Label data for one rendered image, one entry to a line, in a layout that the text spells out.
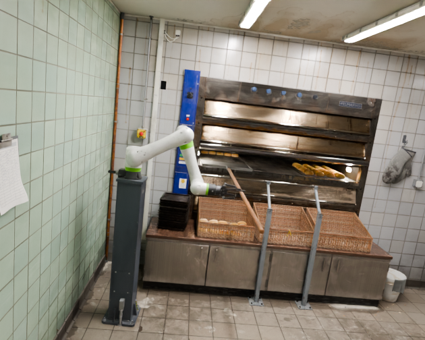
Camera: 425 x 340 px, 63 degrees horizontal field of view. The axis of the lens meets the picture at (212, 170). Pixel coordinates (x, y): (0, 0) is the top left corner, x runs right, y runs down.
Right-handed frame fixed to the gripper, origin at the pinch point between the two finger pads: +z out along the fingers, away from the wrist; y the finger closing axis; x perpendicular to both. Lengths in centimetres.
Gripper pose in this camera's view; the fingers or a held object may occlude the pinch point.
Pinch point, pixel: (240, 192)
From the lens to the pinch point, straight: 274.9
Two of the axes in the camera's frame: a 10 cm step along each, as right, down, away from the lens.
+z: 9.9, 1.1, 0.8
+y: -1.2, 9.8, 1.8
